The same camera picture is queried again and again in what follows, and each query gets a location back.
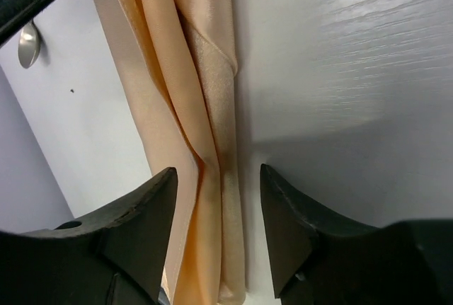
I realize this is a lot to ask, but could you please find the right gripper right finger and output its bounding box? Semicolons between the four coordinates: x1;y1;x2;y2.
260;163;372;299

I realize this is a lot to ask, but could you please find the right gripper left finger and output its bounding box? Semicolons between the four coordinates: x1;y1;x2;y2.
52;166;178;302

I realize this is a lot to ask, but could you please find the orange cloth napkin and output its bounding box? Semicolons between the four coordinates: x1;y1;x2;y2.
94;0;246;304

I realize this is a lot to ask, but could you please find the silver metal spoon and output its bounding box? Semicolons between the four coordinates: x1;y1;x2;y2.
18;21;41;69

